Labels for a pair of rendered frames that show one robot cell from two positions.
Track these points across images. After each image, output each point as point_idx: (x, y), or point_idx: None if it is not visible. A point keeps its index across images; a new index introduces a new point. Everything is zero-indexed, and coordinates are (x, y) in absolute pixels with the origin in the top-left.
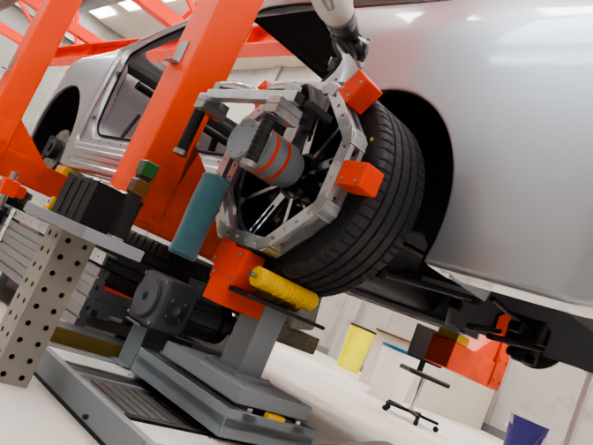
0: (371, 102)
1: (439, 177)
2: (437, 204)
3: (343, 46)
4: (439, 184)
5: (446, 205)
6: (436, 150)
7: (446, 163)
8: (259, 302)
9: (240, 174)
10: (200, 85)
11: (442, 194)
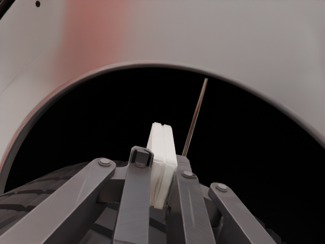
0: None
1: (247, 149)
2: (250, 190)
3: (80, 234)
4: (250, 161)
5: (267, 195)
6: (235, 101)
7: (256, 128)
8: None
9: None
10: None
11: (257, 177)
